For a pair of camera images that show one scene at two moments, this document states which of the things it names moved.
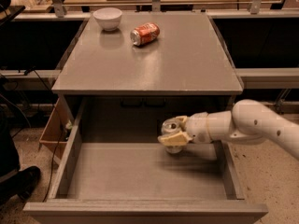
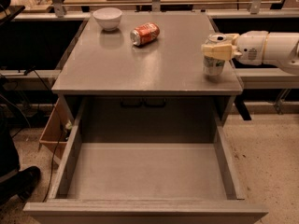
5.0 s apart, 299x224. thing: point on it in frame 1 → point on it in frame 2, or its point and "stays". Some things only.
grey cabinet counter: [189, 57] stays
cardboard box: [57, 132] stays
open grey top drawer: [112, 169] stays
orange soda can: [145, 34] stays
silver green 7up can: [169, 127] → [214, 57]
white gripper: [198, 127] → [249, 48]
